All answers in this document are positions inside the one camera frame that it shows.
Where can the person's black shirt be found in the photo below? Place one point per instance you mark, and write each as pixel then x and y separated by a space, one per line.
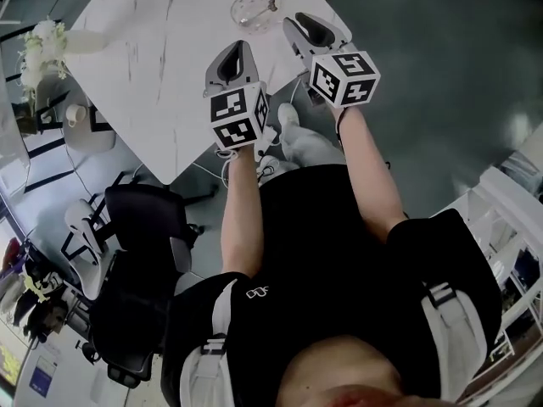
pixel 331 248

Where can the white shelf unit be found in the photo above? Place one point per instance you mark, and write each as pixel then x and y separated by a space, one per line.
pixel 496 235

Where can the clear glass cup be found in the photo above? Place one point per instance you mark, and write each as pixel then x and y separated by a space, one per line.
pixel 248 7

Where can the person's right forearm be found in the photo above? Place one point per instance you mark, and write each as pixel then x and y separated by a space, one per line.
pixel 367 172

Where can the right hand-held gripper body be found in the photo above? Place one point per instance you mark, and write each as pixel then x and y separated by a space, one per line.
pixel 339 76

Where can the person's white shoe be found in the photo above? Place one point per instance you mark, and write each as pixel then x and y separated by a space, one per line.
pixel 288 115
pixel 268 165

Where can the person's light grey trouser leg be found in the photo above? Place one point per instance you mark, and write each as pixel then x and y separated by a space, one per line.
pixel 307 144

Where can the blue poster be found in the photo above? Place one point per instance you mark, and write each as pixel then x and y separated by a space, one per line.
pixel 42 375

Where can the person's chin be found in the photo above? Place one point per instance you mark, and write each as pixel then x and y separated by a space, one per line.
pixel 339 371

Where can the metal spoon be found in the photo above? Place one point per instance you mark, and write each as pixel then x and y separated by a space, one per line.
pixel 259 14

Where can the person's left forearm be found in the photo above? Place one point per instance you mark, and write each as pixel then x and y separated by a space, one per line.
pixel 241 210

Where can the white flower bouquet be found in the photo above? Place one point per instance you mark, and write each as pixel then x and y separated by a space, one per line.
pixel 40 53

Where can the black office chair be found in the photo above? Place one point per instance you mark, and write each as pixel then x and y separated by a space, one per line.
pixel 140 244

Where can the white chair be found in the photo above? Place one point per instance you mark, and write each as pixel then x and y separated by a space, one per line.
pixel 85 240

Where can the cream mug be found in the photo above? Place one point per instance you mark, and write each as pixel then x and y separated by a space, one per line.
pixel 76 114

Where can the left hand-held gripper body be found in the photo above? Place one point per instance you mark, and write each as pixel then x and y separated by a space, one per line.
pixel 232 113

